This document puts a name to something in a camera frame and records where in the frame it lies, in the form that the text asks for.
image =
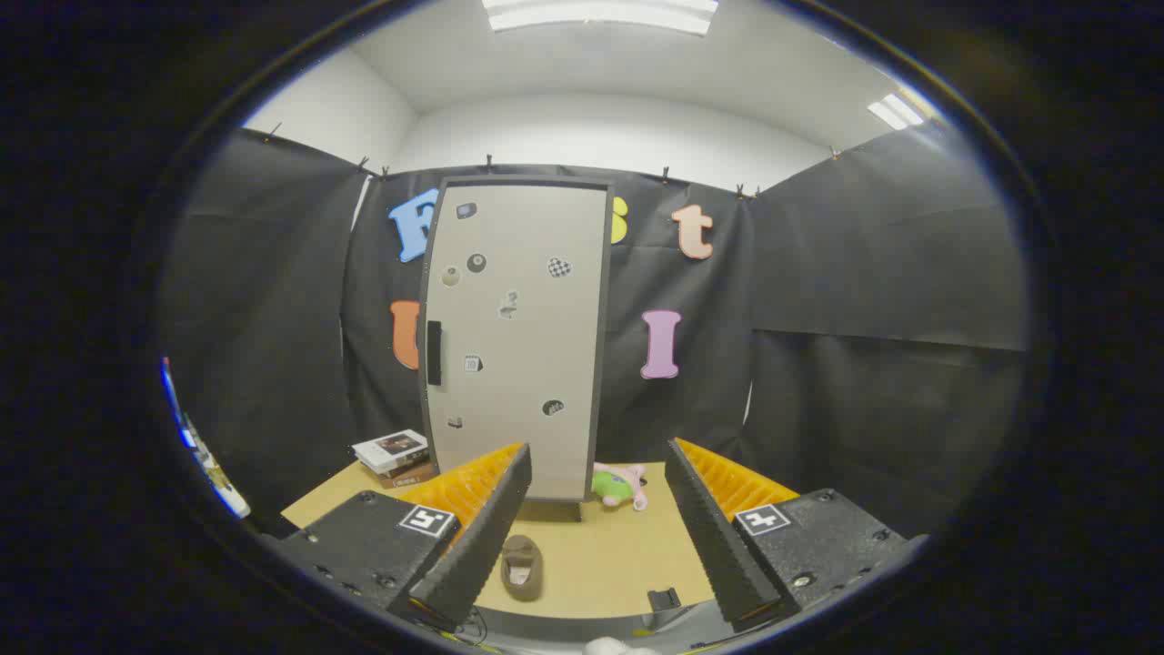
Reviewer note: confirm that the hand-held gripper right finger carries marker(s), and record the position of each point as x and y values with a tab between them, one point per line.
718	546

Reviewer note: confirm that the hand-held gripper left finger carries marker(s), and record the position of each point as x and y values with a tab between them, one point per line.
482	546

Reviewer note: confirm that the brown fuzzy shoe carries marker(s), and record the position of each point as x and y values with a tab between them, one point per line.
523	555

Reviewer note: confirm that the grey shoe cabinet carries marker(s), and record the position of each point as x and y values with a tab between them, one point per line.
604	318

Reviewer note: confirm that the brown book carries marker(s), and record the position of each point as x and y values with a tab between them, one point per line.
409	478

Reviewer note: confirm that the green and pink plush toy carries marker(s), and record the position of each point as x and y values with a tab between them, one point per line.
611	487

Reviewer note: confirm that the colourful printed clutter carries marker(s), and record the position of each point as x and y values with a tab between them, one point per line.
218	482

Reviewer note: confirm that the black backdrop cloth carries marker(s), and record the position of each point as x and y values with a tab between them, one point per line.
864	273

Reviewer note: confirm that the small ceiling light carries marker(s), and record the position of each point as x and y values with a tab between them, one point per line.
896	111

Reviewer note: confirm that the long ceiling light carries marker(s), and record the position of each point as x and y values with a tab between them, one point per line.
600	14

